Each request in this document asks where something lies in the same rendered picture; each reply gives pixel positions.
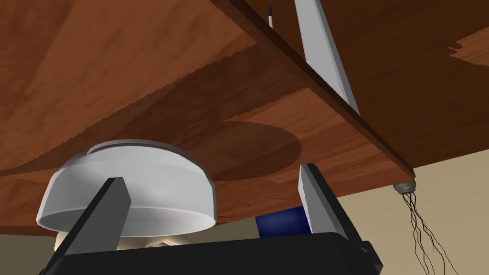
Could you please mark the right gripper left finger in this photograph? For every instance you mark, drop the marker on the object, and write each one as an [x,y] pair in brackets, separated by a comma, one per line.
[103,221]

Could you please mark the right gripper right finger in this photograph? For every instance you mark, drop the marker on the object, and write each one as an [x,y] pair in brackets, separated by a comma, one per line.
[319,206]

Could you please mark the dark blue block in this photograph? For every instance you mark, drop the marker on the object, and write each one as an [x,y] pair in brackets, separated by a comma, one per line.
[280,222]

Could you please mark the white bowl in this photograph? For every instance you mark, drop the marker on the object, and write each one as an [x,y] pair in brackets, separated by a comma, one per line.
[153,183]

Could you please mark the brown wooden table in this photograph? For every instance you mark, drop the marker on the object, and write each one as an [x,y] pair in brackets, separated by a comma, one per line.
[114,76]

